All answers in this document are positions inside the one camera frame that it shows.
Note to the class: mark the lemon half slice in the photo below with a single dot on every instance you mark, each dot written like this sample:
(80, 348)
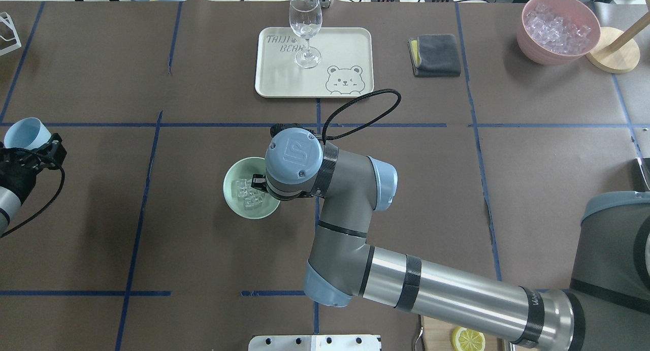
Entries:
(467, 339)

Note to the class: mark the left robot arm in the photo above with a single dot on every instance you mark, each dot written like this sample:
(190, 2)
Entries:
(10, 205)

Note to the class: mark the light blue cup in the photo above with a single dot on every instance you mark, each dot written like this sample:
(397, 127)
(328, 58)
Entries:
(28, 133)

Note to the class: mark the ice cubes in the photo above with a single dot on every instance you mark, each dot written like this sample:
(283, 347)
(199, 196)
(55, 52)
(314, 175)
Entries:
(247, 197)

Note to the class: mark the white wire cup rack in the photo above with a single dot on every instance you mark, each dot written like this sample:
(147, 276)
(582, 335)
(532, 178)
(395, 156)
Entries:
(10, 40)

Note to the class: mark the clear wine glass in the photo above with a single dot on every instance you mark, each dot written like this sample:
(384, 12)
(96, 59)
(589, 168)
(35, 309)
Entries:
(305, 19)

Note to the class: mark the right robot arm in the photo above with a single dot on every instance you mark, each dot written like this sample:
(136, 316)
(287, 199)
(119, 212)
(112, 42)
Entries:
(449, 223)

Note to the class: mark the wooden cutting board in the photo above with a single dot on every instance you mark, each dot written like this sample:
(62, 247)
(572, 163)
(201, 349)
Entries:
(437, 335)

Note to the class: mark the grey yellow folded cloth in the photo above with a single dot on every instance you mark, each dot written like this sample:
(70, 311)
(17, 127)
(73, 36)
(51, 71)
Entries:
(434, 55)

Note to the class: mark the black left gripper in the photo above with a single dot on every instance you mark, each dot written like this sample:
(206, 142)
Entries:
(15, 172)

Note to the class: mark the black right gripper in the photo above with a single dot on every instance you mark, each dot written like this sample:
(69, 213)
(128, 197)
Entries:
(258, 180)

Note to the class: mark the pink bowl of ice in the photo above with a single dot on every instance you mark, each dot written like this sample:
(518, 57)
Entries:
(556, 32)

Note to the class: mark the green bowl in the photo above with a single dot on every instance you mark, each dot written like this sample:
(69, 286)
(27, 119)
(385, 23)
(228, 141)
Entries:
(245, 168)

